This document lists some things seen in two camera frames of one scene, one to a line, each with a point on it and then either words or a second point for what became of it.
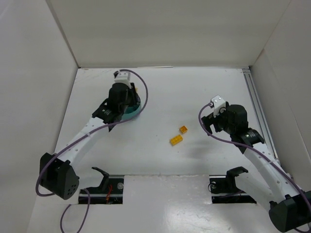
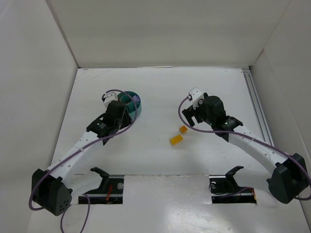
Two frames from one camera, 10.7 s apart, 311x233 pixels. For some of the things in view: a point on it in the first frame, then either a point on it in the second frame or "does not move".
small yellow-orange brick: (183, 129) does not move
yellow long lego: (176, 140) does not move
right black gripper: (210, 122) → (191, 116)
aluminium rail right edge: (265, 128) does not move
